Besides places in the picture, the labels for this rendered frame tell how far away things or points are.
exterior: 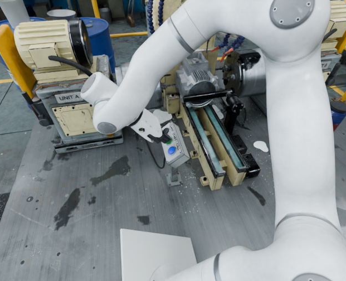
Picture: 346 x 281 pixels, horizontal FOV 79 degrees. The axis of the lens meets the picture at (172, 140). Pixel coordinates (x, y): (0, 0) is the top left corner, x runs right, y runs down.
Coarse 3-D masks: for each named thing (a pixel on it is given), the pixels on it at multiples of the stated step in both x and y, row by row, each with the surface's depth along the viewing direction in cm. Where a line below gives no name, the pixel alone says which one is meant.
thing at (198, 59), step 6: (192, 54) 112; (198, 54) 111; (186, 60) 106; (192, 60) 109; (198, 60) 112; (204, 60) 108; (186, 66) 108; (192, 66) 104; (198, 66) 104; (204, 66) 105; (186, 72) 109; (192, 72) 106
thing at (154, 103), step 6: (120, 66) 98; (126, 66) 97; (120, 72) 96; (120, 78) 95; (162, 84) 102; (156, 90) 97; (162, 90) 99; (156, 96) 99; (150, 102) 100; (156, 102) 101; (162, 102) 109; (150, 108) 105; (156, 108) 106
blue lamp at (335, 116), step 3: (330, 108) 68; (333, 111) 67; (333, 114) 68; (336, 114) 67; (339, 114) 67; (342, 114) 67; (345, 114) 67; (333, 117) 68; (336, 117) 68; (339, 117) 67; (342, 117) 67; (333, 120) 69; (336, 120) 68; (339, 120) 68; (342, 120) 70; (333, 123) 69; (336, 123) 69
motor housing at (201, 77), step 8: (184, 72) 111; (200, 72) 104; (208, 72) 113; (176, 80) 116; (192, 80) 104; (200, 80) 102; (208, 80) 102; (184, 88) 105; (192, 88) 124; (200, 88) 122; (208, 88) 115; (216, 88) 108; (192, 104) 112; (200, 104) 114
